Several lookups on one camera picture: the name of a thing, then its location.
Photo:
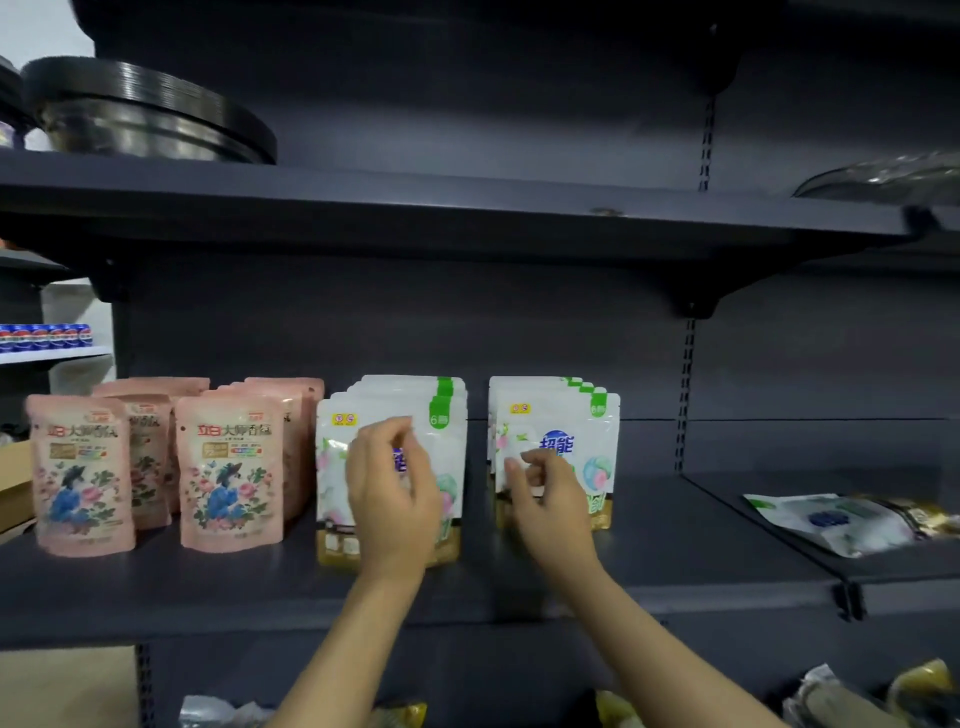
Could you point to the person's right hand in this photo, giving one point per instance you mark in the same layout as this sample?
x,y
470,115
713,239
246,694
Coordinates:
x,y
551,517

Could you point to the person's left hand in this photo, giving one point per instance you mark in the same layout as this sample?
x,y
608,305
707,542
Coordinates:
x,y
394,517

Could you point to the person's left thumb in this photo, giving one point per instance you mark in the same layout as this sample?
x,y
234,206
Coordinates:
x,y
417,471

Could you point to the person's right thumb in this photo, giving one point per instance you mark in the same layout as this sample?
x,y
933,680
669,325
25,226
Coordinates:
x,y
516,478

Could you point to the person's right forearm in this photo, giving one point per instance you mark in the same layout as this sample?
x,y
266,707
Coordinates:
x,y
645,652

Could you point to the person's left forearm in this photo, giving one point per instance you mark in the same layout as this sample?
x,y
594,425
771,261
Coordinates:
x,y
352,652

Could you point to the rows of white detergent pouches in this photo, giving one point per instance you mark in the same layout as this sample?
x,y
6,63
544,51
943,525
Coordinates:
x,y
465,420

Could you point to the group of pink floral pouches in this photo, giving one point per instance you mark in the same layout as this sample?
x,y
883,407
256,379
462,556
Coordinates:
x,y
229,480

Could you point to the yellow packet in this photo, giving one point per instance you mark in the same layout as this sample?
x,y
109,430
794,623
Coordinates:
x,y
616,712
401,716
922,694

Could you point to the dark grey metal shelving unit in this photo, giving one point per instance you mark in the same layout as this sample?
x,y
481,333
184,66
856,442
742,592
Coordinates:
x,y
480,225

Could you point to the white pouch lying flat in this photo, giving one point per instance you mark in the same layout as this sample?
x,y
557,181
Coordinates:
x,y
825,521

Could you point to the silver grey packet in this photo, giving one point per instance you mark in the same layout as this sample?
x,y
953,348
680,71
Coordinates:
x,y
214,712

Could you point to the grey crumpled packet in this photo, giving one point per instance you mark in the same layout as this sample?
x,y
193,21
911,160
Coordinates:
x,y
821,701

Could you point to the white shelf board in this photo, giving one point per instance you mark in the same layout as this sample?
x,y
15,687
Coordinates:
x,y
52,355

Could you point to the row of blue cans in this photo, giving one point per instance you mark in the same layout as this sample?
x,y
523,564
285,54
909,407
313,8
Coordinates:
x,y
45,337

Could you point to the brown cardboard box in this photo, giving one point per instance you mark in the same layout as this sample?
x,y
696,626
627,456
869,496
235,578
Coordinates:
x,y
15,487

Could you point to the gold pouch lying flat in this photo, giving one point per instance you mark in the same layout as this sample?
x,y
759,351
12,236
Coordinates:
x,y
934,516

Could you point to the glass pan lid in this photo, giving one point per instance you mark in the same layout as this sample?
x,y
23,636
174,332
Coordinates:
x,y
885,180

